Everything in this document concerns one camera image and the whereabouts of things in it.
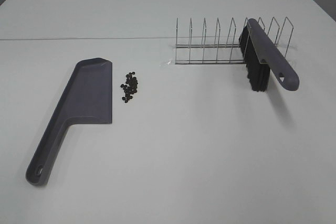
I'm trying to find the pile of coffee beans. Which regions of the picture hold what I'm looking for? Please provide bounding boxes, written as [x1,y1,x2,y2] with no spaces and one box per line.
[120,71,139,103]

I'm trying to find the grey plastic dustpan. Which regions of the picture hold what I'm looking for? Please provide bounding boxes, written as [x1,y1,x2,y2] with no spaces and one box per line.
[26,58,112,186]

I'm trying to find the grey hand brush black bristles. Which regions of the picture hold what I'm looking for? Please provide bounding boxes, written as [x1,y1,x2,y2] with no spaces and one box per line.
[239,18,300,92]

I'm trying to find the metal wire dish rack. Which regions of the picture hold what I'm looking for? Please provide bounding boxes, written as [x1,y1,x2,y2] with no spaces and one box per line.
[173,17,294,65]

